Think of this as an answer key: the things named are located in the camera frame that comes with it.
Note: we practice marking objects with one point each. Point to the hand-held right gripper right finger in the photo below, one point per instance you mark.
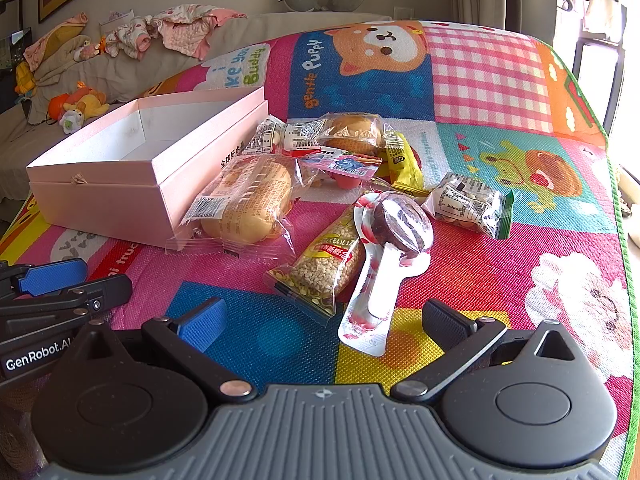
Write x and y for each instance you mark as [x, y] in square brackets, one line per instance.
[445, 322]

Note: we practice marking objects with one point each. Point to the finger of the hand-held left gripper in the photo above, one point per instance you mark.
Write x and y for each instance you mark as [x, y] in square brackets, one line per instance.
[107, 290]
[50, 274]

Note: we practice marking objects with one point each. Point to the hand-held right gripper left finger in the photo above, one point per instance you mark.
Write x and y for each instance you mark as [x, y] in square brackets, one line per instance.
[202, 322]

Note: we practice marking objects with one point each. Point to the pink cardboard box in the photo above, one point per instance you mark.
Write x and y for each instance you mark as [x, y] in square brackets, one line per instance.
[100, 210]

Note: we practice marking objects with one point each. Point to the chocolate lollipop blister pack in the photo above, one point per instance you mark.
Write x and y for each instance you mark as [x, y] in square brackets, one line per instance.
[395, 222]

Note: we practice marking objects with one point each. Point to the green-edged nut packet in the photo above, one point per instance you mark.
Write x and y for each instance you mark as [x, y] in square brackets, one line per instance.
[465, 202]

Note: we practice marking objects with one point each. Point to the large bread packet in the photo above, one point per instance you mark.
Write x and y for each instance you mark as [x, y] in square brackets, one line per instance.
[245, 200]

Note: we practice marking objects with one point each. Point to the clear grain packet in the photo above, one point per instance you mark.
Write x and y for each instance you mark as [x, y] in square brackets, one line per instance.
[325, 260]

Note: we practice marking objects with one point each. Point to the white red nut packet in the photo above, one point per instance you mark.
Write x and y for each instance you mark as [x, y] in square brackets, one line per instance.
[287, 135]

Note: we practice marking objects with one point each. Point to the small white plush toy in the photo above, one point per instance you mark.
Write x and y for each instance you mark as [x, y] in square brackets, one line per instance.
[70, 121]

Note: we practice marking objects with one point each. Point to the yellow snack bar packet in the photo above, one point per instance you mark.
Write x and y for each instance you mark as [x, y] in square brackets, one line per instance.
[405, 170]

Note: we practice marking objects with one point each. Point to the orange plush toy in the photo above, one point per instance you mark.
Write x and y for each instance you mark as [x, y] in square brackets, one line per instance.
[90, 102]

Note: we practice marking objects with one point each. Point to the pink jelly cup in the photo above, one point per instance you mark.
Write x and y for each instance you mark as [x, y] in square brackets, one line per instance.
[345, 166]

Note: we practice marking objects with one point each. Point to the yellow toy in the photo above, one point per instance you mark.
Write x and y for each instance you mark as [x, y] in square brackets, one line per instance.
[24, 77]

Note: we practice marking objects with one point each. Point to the beige blanket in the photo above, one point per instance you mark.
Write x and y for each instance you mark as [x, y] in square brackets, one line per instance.
[60, 67]

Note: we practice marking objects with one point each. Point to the small filled bread packet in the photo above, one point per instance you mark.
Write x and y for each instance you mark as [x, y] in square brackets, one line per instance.
[350, 132]

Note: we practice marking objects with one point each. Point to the pink yellow cloth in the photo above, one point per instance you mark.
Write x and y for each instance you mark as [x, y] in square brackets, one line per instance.
[52, 40]

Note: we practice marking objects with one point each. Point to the colourful cartoon play mat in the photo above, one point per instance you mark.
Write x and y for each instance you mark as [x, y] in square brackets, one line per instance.
[480, 75]

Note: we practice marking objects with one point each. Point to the white pink baby clothes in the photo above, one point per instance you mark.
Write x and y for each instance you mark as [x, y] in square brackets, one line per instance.
[125, 35]

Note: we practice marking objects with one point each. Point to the small dark framed picture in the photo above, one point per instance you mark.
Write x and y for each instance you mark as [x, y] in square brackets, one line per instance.
[11, 15]

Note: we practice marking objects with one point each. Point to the pink floral clothes pile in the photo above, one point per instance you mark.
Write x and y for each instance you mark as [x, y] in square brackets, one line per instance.
[185, 30]

